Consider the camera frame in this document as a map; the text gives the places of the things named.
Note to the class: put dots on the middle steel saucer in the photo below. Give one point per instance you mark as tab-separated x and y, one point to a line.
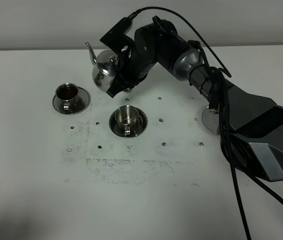
140	128

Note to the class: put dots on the steel teapot saucer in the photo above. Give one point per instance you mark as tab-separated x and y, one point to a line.
210	120

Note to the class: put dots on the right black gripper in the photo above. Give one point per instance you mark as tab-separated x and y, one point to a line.
157	42

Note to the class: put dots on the stainless steel teacup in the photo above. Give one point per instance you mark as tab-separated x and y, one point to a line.
66	96
127	119

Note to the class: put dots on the left stainless steel teacup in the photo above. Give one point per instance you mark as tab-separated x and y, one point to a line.
66	96

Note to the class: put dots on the left steel saucer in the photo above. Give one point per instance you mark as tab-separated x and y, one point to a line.
79	107

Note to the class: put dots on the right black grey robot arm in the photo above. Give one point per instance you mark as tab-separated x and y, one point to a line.
255	122

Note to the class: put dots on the stainless steel teapot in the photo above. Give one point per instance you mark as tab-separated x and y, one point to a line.
105	67

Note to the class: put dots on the middle stainless steel teacup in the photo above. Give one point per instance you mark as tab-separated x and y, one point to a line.
127	119

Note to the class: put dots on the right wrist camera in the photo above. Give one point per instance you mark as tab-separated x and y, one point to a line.
116	38

